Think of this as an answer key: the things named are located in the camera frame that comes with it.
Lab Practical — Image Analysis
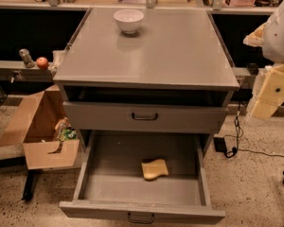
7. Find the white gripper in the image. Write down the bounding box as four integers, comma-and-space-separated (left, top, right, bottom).
246, 63, 284, 121

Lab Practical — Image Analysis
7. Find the yellow sponge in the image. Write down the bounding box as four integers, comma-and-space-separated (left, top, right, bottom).
141, 159, 169, 181

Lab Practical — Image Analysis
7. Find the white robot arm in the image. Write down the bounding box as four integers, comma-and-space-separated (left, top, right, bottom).
243, 0, 284, 124

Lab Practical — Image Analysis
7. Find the grey drawer cabinet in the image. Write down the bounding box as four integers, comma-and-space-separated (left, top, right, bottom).
54, 8, 239, 148

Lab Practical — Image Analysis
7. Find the open grey middle drawer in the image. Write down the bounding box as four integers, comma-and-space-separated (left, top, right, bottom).
60, 131, 225, 224

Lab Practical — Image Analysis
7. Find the closed grey top drawer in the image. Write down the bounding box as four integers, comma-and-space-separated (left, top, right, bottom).
63, 102, 228, 133

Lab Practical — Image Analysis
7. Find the black power adapter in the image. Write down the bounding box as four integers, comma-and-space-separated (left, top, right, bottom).
214, 137, 227, 153

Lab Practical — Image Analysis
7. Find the white ceramic bowl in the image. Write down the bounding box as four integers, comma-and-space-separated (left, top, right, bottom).
114, 9, 144, 34

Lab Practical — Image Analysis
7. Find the green snack package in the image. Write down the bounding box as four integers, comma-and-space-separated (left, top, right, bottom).
58, 129, 78, 141

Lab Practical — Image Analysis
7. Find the red apple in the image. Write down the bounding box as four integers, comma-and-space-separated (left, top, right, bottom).
36, 57, 49, 69

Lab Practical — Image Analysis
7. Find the open cardboard box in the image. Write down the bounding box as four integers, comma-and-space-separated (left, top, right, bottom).
0, 85, 80, 169

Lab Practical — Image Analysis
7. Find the small grey figurine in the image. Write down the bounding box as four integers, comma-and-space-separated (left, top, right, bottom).
19, 48, 35, 68

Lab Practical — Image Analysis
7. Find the black table leg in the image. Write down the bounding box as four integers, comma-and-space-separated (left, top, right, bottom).
22, 170, 35, 201

